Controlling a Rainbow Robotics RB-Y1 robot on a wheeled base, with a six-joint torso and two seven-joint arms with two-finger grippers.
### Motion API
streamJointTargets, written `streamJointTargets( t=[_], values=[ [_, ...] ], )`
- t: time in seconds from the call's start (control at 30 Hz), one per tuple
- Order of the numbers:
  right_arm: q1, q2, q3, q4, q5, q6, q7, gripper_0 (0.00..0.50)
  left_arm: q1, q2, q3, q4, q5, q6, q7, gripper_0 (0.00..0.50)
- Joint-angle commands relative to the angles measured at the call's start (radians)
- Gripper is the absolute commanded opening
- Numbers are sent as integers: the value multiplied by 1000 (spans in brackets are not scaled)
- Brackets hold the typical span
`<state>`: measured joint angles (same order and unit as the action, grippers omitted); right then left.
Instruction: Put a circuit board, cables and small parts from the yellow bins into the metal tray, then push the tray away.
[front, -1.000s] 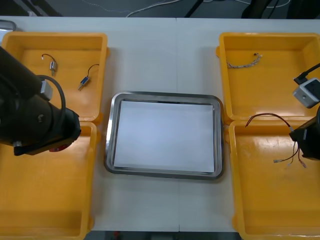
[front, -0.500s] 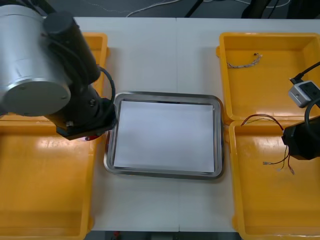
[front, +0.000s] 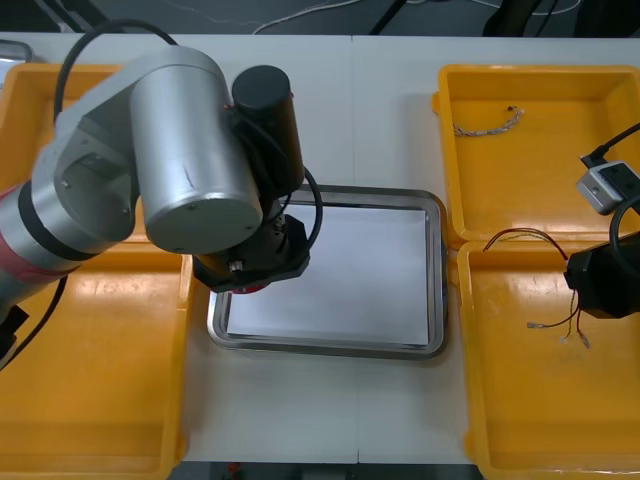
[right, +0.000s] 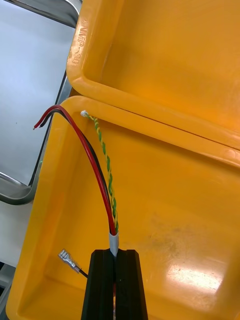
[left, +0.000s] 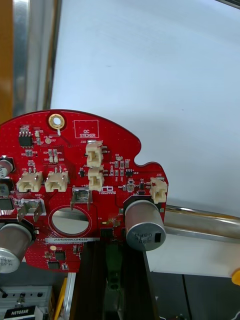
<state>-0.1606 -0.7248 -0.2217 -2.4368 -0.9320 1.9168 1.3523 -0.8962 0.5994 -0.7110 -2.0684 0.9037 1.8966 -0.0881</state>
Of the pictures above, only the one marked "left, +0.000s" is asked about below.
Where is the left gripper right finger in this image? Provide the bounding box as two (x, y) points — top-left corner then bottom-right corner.
(121, 239), (161, 320)

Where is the grey network switch box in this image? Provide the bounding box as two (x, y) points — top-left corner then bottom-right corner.
(0, 284), (54, 320)

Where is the aluminium frame bar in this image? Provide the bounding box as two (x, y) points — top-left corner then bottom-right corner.
(62, 272), (77, 320)

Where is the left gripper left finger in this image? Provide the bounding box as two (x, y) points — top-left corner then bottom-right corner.
(69, 241), (109, 320)

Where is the white sheet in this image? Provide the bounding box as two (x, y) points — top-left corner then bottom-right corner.
(49, 0), (240, 218)

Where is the steel tray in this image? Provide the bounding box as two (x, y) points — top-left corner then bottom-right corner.
(12, 0), (240, 241)

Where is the round red circuit board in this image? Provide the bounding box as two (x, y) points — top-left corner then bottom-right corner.
(0, 109), (169, 275)

